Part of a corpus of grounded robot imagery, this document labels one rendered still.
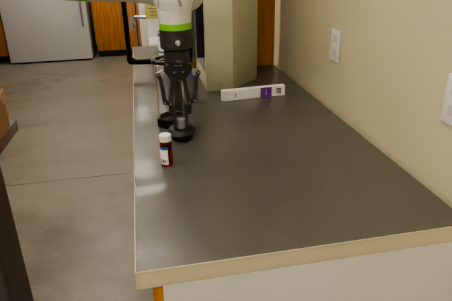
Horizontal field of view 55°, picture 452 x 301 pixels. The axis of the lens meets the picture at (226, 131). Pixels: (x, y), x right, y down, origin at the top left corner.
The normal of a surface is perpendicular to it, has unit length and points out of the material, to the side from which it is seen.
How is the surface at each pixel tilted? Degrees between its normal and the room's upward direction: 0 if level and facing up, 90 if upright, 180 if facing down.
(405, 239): 90
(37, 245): 0
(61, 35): 90
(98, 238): 0
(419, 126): 90
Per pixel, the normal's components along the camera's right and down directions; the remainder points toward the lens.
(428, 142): -0.98, 0.09
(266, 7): 0.20, 0.38
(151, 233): -0.01, -0.92
